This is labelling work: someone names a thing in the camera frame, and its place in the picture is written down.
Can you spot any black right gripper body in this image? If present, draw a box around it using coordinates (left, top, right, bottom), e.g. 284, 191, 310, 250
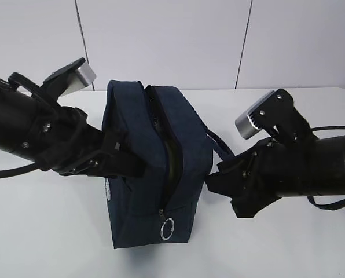
217, 137, 276, 195

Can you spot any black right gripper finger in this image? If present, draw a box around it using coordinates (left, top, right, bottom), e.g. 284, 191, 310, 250
230, 191, 280, 218
205, 171, 246, 199

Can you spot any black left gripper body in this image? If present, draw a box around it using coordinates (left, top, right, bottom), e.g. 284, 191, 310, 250
36, 107, 123, 176

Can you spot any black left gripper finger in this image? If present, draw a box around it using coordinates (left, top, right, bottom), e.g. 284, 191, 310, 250
87, 152, 146, 178

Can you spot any dark blue fabric lunch bag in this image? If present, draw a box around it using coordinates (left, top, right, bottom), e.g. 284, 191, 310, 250
102, 80, 233, 249

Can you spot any glass container with green lid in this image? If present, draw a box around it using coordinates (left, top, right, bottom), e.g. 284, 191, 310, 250
164, 138, 182, 203

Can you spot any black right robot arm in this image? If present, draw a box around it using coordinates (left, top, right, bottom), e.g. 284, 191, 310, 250
205, 136, 345, 218

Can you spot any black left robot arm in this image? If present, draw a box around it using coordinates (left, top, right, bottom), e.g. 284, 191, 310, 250
0, 79, 145, 179

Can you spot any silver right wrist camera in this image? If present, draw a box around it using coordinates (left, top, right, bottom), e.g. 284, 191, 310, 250
234, 89, 318, 145

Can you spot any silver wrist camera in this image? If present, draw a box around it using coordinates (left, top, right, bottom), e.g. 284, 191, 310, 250
234, 89, 318, 145
41, 57, 96, 100

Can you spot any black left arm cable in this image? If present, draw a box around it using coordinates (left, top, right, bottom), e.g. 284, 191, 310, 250
0, 160, 43, 181

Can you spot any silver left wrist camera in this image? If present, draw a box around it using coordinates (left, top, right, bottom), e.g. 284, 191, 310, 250
41, 57, 96, 100

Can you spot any silver zipper pull ring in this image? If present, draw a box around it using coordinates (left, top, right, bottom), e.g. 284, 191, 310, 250
160, 217, 175, 241

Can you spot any black cable loop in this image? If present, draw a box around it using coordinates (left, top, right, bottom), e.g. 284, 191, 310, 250
307, 194, 345, 211

